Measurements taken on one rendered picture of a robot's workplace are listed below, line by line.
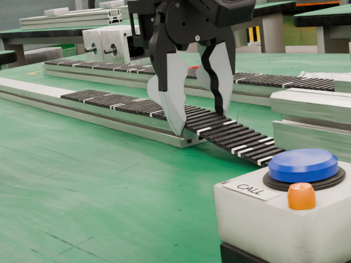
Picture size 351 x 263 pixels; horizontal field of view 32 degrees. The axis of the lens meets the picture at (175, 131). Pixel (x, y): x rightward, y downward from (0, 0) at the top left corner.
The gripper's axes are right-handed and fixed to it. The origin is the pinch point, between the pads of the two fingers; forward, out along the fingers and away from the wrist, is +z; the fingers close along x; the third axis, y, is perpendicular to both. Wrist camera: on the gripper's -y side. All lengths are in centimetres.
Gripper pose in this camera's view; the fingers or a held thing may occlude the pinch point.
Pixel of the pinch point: (203, 119)
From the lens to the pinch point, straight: 68.6
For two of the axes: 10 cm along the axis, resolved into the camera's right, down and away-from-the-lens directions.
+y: -5.3, -1.3, 8.4
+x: -8.4, 2.4, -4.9
